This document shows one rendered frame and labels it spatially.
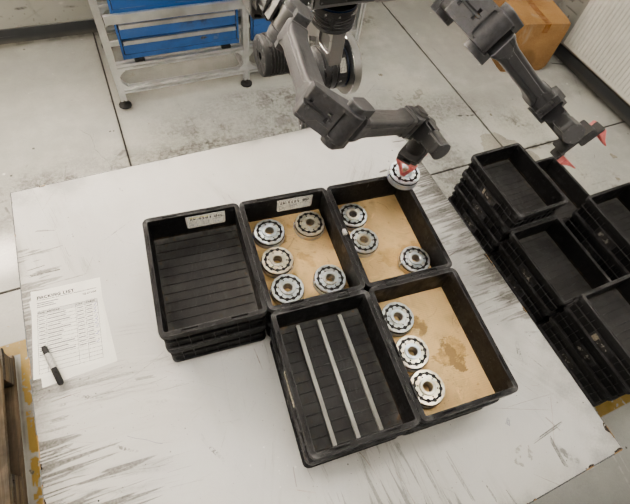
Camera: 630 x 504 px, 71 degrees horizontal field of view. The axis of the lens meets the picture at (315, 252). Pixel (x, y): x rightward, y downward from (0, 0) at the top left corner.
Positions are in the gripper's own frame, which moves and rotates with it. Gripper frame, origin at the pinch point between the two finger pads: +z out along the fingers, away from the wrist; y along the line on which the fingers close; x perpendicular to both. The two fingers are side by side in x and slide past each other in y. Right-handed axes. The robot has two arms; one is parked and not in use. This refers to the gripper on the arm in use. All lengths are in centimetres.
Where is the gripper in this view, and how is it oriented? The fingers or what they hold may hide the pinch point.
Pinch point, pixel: (406, 169)
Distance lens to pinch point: 146.6
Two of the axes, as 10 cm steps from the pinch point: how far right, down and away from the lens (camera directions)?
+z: -1.2, 5.3, 8.4
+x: -8.2, -5.4, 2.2
